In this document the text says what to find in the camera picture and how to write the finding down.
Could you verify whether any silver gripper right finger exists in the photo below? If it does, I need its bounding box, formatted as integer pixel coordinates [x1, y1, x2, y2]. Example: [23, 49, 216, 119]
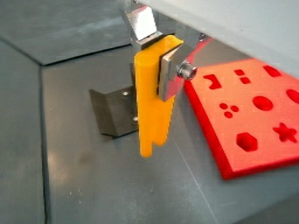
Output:
[157, 24, 210, 102]

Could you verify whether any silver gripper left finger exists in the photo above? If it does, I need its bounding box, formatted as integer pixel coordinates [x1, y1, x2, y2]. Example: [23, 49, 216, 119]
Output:
[125, 6, 164, 53]

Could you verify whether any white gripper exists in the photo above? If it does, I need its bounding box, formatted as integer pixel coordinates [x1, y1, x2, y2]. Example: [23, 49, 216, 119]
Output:
[138, 0, 299, 78]

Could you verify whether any yellow square-circle peg object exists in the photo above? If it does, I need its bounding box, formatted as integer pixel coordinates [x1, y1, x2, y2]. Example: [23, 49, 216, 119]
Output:
[134, 35, 181, 158]

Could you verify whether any black curved fixture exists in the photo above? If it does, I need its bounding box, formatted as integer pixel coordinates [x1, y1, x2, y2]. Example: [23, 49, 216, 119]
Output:
[88, 86, 137, 138]

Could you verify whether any red shape-sorter block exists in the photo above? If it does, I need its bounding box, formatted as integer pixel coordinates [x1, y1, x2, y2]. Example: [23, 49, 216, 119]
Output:
[184, 59, 299, 179]

